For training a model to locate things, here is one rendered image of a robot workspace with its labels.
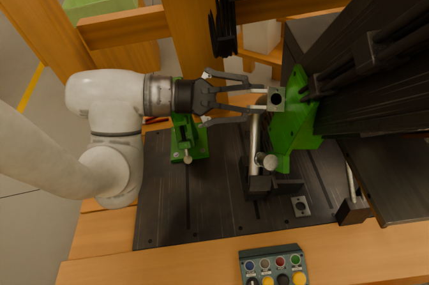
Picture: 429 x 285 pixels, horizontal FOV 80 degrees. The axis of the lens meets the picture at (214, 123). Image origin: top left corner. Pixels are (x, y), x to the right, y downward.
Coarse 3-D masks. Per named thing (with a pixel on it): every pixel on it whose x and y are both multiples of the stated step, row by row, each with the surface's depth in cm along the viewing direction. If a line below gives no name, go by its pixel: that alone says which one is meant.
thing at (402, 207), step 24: (360, 144) 55; (384, 144) 54; (408, 144) 53; (360, 168) 51; (384, 168) 50; (408, 168) 50; (384, 192) 47; (408, 192) 47; (384, 216) 45; (408, 216) 44
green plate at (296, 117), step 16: (304, 80) 49; (288, 96) 56; (288, 112) 56; (304, 112) 49; (272, 128) 65; (288, 128) 56; (304, 128) 51; (272, 144) 64; (288, 144) 55; (304, 144) 57
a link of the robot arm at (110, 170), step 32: (0, 128) 22; (32, 128) 26; (0, 160) 24; (32, 160) 27; (64, 160) 32; (96, 160) 46; (128, 160) 49; (64, 192) 35; (96, 192) 42; (128, 192) 52
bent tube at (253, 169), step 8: (272, 88) 56; (280, 88) 56; (264, 96) 60; (272, 96) 62; (280, 96) 57; (256, 104) 66; (264, 104) 61; (272, 104) 56; (280, 104) 57; (256, 120) 69; (256, 128) 70; (256, 136) 70; (256, 144) 70; (256, 152) 69; (256, 168) 69; (248, 176) 71; (248, 184) 70
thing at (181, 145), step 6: (174, 78) 75; (174, 120) 77; (186, 120) 77; (174, 126) 77; (180, 126) 78; (186, 126) 80; (186, 132) 81; (192, 132) 81; (180, 138) 81; (186, 138) 81; (192, 138) 81; (180, 144) 78; (186, 144) 78; (192, 144) 81
